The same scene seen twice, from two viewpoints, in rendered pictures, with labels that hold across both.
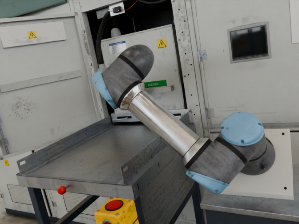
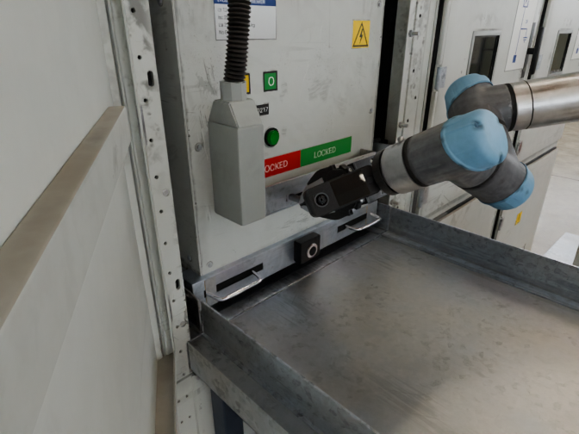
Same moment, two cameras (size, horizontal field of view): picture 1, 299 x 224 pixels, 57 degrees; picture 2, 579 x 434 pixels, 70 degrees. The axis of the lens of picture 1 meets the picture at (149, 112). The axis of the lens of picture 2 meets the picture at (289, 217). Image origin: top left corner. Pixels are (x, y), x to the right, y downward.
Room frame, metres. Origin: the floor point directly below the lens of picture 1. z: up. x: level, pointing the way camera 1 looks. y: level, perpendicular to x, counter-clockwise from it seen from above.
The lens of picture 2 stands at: (1.45, 0.77, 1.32)
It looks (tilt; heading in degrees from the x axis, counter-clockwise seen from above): 24 degrees down; 286
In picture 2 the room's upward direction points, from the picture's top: straight up
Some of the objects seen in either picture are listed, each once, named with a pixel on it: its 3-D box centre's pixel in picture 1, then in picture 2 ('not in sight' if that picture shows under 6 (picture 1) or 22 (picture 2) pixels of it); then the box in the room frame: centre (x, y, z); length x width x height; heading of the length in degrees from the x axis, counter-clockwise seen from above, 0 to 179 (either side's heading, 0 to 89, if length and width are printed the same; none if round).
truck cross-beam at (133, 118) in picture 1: (148, 115); (295, 242); (1.65, 0.01, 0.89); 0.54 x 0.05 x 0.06; 60
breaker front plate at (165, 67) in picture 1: (140, 75); (301, 126); (1.64, 0.01, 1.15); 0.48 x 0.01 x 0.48; 60
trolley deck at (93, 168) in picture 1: (115, 151); (470, 366); (1.30, 0.20, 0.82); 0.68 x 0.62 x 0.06; 150
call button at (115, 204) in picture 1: (114, 206); not in sight; (0.66, 0.14, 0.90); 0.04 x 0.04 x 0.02
